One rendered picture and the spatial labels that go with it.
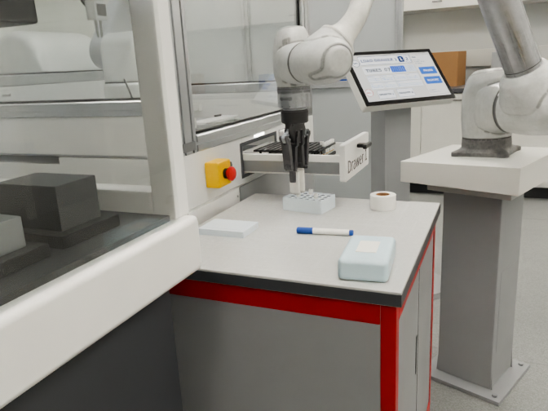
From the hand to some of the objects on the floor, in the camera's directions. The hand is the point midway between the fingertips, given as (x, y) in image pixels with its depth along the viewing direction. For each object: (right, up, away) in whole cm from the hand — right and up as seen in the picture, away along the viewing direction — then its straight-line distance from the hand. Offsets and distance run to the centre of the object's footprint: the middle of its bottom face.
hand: (297, 181), depth 146 cm
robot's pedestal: (+69, -70, +50) cm, 110 cm away
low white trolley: (+6, -86, +4) cm, 86 cm away
